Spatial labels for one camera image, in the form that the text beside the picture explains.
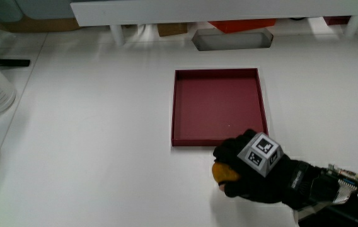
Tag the person's right hand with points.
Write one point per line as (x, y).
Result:
(248, 183)

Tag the orange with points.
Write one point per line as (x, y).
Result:
(223, 173)

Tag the person's right forearm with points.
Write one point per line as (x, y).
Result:
(317, 189)

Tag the white desk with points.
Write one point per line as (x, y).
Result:
(103, 142)

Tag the dark red square tray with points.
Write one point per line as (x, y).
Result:
(217, 107)

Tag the grey rectangular bin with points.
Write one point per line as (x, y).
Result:
(232, 40)

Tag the orange-red box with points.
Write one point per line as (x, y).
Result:
(242, 25)

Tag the small brown cardboard box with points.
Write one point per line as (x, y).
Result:
(172, 29)

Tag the white raised shelf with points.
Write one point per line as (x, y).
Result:
(198, 9)

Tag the black flat bar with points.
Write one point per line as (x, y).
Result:
(10, 62)

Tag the grey-blue chair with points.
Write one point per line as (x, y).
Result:
(18, 8)

